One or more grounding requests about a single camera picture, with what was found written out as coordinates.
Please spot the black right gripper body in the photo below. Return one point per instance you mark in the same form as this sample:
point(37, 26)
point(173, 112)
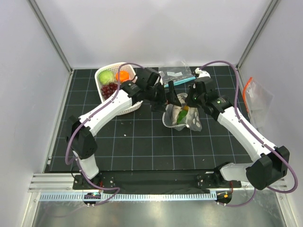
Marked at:
point(194, 100)

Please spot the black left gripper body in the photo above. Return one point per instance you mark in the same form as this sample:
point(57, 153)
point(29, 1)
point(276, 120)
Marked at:
point(156, 95)

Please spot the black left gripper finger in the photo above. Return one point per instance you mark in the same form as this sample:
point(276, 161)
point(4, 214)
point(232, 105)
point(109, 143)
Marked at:
point(174, 100)
point(171, 87)

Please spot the grey toy fish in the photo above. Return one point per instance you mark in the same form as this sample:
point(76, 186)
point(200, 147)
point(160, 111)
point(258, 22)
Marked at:
point(175, 113)

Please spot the clear white-dotted zip bag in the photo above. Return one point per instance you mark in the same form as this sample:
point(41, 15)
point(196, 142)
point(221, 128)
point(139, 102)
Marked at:
point(191, 121)

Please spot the green toy bell pepper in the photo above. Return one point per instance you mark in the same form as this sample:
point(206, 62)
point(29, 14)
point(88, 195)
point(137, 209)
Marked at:
point(181, 116)

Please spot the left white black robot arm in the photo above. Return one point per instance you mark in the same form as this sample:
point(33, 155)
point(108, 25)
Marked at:
point(81, 131)

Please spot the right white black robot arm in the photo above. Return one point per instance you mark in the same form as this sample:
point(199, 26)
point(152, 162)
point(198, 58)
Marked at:
point(269, 162)

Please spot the clear blue-zipper bag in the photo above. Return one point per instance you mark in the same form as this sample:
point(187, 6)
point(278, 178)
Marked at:
point(179, 73)

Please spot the clear orange-zipper bag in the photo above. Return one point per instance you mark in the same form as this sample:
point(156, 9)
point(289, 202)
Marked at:
point(257, 101)

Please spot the orange toy fruit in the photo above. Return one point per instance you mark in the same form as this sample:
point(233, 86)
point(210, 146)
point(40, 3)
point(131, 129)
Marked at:
point(123, 76)

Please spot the white perforated plastic basket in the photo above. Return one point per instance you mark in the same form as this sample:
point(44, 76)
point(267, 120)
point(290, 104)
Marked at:
point(114, 68)

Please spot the dark red toy grapes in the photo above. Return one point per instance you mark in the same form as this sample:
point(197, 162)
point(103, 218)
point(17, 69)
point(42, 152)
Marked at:
point(108, 90)

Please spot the green toy cabbage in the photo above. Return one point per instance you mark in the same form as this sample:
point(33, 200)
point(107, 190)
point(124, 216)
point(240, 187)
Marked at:
point(106, 77)

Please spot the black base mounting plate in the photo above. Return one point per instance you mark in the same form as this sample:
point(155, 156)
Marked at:
point(201, 179)

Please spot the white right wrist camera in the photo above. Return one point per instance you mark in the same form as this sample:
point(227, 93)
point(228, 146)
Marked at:
point(201, 75)

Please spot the aluminium front rail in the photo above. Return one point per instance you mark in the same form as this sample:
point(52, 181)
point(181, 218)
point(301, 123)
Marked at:
point(61, 187)

